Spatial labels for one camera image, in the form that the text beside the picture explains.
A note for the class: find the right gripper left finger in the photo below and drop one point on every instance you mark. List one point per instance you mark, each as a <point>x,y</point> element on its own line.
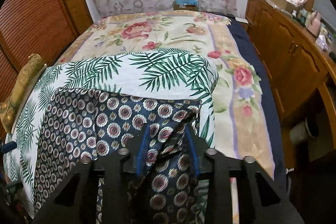
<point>75,198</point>

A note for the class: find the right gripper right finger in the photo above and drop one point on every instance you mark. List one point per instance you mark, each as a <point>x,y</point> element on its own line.
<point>259,198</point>

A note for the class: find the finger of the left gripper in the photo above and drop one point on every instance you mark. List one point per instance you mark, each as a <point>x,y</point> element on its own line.
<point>8,147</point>

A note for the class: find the navy patterned satin top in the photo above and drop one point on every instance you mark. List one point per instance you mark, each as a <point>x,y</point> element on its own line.
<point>91,123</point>

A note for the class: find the navy bed sheet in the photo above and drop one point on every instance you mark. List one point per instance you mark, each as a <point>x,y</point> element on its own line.
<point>248,52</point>

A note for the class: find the floral bed blanket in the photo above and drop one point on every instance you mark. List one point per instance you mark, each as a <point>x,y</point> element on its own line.
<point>175,55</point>

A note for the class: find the gold patterned pillow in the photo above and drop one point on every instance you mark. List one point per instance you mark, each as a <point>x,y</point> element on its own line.
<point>25,82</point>

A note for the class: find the wooden sideboard cabinet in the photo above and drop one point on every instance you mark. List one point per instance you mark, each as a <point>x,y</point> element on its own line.
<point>296,67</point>

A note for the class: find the palm leaf print cloth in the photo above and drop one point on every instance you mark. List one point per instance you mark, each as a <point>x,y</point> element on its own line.
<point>20,163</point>

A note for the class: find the pink tissue box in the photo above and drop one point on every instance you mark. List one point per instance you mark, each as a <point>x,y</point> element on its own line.
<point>321,43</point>

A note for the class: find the pink thermos jug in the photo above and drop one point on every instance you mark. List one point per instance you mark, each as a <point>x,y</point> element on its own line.
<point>314,23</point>

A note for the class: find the grey window blind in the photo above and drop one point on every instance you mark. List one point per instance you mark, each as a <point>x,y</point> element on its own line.
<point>327,11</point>

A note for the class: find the blue item on box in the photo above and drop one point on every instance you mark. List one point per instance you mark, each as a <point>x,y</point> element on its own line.
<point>190,5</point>

